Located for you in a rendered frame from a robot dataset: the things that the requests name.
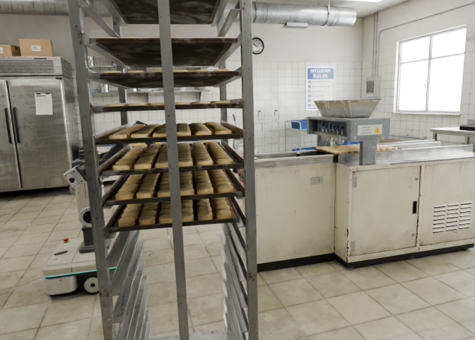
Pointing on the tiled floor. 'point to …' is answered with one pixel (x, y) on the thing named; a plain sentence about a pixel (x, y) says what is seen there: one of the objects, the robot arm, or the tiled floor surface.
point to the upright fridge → (36, 124)
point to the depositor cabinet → (403, 208)
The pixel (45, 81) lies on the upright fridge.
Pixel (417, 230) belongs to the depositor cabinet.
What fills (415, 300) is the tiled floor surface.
